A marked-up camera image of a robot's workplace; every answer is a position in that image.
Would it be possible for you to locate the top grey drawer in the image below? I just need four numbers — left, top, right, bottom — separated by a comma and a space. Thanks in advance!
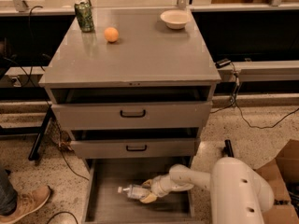
52, 102, 211, 130

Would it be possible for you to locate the black drawer handle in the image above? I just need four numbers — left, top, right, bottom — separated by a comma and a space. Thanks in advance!
120, 109, 147, 119
126, 145, 148, 152

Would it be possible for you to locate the clear plastic water bottle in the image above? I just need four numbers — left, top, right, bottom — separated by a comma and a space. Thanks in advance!
118, 184, 150, 200

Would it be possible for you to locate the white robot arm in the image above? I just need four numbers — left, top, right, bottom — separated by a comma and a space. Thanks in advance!
141, 157, 274, 224

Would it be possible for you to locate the middle grey drawer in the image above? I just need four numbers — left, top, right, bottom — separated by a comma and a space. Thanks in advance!
71, 138, 200, 159

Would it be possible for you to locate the black cable left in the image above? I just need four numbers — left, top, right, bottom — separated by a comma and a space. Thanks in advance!
0, 5, 90, 182

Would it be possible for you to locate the black middle drawer handle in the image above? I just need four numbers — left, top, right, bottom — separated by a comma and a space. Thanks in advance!
126, 145, 148, 152

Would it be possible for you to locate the green soda can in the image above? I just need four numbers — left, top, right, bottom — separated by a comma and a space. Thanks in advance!
74, 0, 94, 33

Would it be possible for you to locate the orange fruit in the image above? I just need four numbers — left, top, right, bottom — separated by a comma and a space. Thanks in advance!
104, 27, 119, 43

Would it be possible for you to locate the black power adapter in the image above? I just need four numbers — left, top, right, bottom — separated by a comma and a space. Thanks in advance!
215, 59, 231, 69

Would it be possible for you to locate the tan shoe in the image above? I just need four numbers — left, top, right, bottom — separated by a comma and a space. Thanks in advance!
0, 185, 51, 224

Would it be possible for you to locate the blue jeans leg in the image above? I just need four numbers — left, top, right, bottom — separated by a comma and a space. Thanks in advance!
0, 168, 18, 216

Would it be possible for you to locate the grey drawer cabinet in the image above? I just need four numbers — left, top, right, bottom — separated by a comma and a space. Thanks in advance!
38, 7, 222, 224

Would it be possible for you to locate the white bowl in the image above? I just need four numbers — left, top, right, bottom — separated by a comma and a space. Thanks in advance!
160, 10, 191, 30

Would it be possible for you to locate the black cable bottom floor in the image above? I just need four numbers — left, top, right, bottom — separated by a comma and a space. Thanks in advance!
46, 211, 80, 224

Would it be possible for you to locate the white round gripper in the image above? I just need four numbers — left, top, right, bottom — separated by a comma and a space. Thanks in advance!
140, 175, 173, 203

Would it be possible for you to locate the black metal floor bar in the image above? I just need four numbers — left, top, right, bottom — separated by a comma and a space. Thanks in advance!
223, 139, 235, 158

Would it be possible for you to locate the brown cardboard box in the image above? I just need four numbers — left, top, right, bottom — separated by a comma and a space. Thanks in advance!
256, 140, 299, 224

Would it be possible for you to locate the black table leg left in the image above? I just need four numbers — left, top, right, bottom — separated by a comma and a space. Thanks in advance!
28, 107, 52, 161

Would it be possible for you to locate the black cable right floor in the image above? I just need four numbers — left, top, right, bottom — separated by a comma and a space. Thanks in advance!
210, 63, 299, 130

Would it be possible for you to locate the black cable floor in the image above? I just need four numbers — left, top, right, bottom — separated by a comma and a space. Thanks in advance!
210, 63, 299, 130
46, 211, 80, 224

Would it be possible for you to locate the grey drawer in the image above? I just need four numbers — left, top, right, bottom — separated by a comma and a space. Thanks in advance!
71, 138, 200, 159
82, 157, 195, 224
52, 102, 211, 130

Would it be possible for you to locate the bottom grey drawer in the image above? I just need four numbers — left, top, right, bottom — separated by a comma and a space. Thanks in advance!
82, 157, 195, 224

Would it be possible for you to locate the black top drawer handle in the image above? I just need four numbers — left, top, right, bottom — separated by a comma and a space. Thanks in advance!
120, 109, 147, 119

